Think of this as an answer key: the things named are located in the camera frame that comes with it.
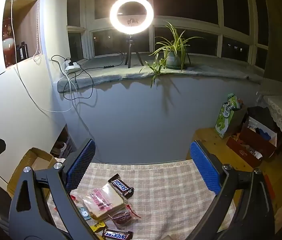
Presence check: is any yellow candy packet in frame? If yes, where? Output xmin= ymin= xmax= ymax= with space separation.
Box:
xmin=89 ymin=222 xmax=106 ymax=233

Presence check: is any grey windowsill mat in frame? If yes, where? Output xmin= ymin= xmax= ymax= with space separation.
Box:
xmin=57 ymin=55 xmax=264 ymax=94

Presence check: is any dark bottle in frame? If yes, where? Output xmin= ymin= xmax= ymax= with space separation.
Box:
xmin=16 ymin=41 xmax=29 ymax=62

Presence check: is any teal small packet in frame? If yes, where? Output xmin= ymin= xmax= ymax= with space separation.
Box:
xmin=79 ymin=206 xmax=90 ymax=220

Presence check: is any black bag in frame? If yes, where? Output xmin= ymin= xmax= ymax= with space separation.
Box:
xmin=247 ymin=106 xmax=275 ymax=130

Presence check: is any white power strip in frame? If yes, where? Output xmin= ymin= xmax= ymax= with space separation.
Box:
xmin=64 ymin=60 xmax=81 ymax=73

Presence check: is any black tripod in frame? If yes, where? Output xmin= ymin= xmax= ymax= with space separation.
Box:
xmin=124 ymin=17 xmax=144 ymax=68

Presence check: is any round ring light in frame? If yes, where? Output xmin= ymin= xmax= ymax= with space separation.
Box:
xmin=109 ymin=0 xmax=154 ymax=34

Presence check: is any wooden wall shelf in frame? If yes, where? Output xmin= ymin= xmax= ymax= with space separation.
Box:
xmin=2 ymin=0 xmax=42 ymax=69

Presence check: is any brown cardboard box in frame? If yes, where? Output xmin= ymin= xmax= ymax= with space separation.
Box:
xmin=7 ymin=147 xmax=64 ymax=200

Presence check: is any dark red snack packet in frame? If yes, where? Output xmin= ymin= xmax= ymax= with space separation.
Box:
xmin=108 ymin=211 xmax=141 ymax=227

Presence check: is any sliced bread packet pink label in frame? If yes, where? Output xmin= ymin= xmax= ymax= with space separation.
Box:
xmin=82 ymin=182 xmax=127 ymax=222

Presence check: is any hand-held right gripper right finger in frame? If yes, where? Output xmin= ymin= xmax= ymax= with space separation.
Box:
xmin=186 ymin=140 xmax=275 ymax=240

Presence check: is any white cable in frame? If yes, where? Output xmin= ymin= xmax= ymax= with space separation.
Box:
xmin=9 ymin=0 xmax=72 ymax=113

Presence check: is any green gift bag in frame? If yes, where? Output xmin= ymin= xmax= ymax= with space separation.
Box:
xmin=215 ymin=94 xmax=246 ymax=139

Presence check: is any red cardboard box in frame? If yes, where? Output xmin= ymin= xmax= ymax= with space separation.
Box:
xmin=226 ymin=122 xmax=278 ymax=168

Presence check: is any grey plastic crate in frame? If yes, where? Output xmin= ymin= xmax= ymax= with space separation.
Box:
xmin=51 ymin=130 xmax=77 ymax=158

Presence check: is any red vase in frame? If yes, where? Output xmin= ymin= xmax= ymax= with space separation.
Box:
xmin=2 ymin=17 xmax=16 ymax=67

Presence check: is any brown chocolate bar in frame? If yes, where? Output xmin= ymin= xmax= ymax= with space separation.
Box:
xmin=102 ymin=229 xmax=133 ymax=239
xmin=107 ymin=174 xmax=134 ymax=198

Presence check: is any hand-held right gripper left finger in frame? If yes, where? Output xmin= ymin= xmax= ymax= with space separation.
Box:
xmin=9 ymin=138 xmax=96 ymax=240

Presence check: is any potted spider plant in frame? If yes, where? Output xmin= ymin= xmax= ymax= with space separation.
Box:
xmin=139 ymin=21 xmax=205 ymax=88

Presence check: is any light wooden stool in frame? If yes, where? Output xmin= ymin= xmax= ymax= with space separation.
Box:
xmin=186 ymin=128 xmax=281 ymax=178

